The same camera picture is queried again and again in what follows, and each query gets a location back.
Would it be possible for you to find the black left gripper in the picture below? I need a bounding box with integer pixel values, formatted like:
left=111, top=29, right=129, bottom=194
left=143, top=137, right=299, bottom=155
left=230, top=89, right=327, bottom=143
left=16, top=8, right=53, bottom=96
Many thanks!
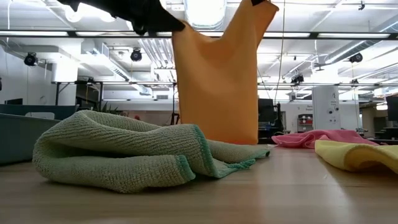
left=57, top=0, right=187, bottom=36

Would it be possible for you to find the orange microfiber towel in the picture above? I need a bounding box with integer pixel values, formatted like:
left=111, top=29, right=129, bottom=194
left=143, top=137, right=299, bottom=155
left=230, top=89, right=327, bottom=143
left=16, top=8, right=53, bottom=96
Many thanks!
left=171, top=0, right=280, bottom=146

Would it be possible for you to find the pale green teal-edged towel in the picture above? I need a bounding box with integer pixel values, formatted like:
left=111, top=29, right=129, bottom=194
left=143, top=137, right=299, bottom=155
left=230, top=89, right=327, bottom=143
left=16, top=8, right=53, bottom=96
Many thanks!
left=32, top=110, right=271, bottom=194

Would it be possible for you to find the pink microfiber towel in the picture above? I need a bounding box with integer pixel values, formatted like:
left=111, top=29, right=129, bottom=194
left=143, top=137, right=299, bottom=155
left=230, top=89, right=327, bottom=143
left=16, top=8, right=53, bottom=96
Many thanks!
left=271, top=129, right=380, bottom=149

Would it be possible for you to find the yellow microfiber towel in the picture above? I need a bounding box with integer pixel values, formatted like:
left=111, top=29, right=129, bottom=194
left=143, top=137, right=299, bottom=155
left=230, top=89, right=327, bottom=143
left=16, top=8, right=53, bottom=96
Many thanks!
left=314, top=139, right=398, bottom=175

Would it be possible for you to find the black background shelf rack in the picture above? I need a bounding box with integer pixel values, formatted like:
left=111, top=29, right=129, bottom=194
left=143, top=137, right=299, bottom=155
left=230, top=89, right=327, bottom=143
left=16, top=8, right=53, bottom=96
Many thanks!
left=55, top=80, right=103, bottom=112

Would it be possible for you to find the white building column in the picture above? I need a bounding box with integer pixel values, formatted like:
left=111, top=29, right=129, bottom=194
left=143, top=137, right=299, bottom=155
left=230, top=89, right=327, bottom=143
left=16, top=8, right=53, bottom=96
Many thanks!
left=312, top=85, right=341, bottom=131

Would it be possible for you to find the shelf with red bins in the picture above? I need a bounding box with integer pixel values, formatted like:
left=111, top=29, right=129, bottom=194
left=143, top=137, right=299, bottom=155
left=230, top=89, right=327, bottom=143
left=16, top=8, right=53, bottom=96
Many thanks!
left=297, top=113, right=314, bottom=133

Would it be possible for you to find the teal plastic bin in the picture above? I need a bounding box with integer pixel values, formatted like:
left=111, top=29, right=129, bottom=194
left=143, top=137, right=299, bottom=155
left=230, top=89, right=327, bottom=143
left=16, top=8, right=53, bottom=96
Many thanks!
left=0, top=104, right=80, bottom=166

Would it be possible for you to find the silver ventilation duct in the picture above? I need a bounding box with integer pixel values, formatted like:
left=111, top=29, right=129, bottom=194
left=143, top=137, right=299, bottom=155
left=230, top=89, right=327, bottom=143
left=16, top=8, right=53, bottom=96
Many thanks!
left=183, top=0, right=228, bottom=30

